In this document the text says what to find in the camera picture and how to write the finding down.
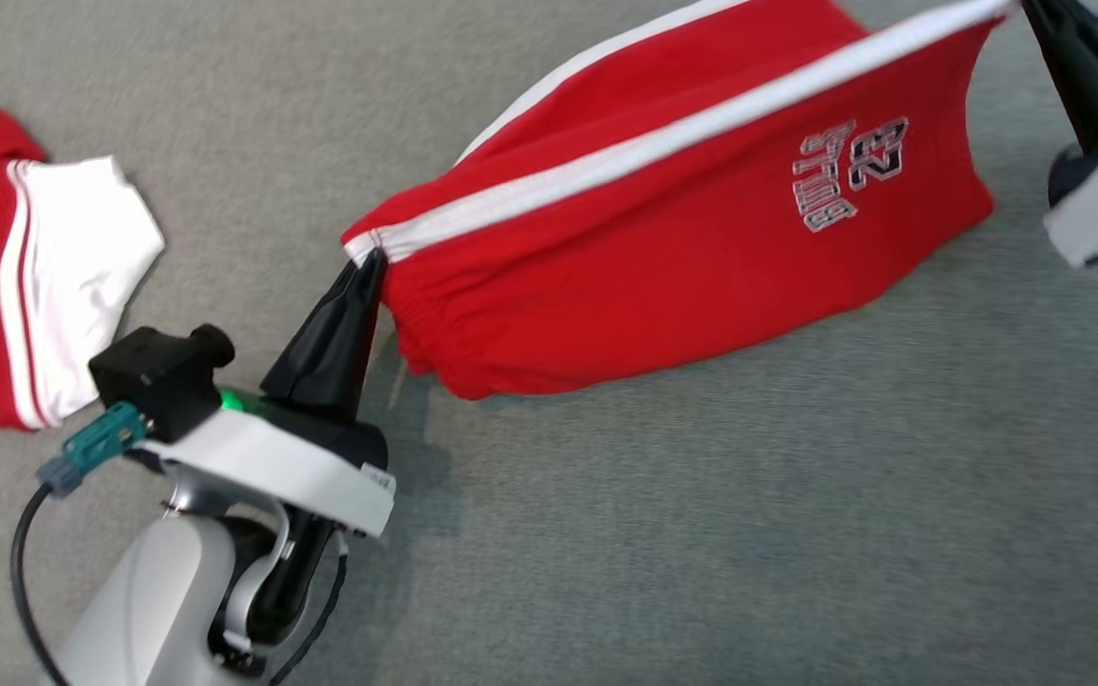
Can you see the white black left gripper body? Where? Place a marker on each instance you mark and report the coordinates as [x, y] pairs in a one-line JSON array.
[[292, 467]]

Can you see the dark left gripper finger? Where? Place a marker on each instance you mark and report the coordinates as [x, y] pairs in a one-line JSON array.
[[315, 353], [358, 353]]

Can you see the red shirt with white sleeves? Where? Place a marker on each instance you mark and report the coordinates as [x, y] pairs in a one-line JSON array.
[[25, 276]]

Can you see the red shorts with number 23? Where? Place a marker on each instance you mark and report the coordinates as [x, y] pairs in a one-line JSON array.
[[663, 219]]

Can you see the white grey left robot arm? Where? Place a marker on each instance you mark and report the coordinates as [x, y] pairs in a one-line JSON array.
[[149, 610]]

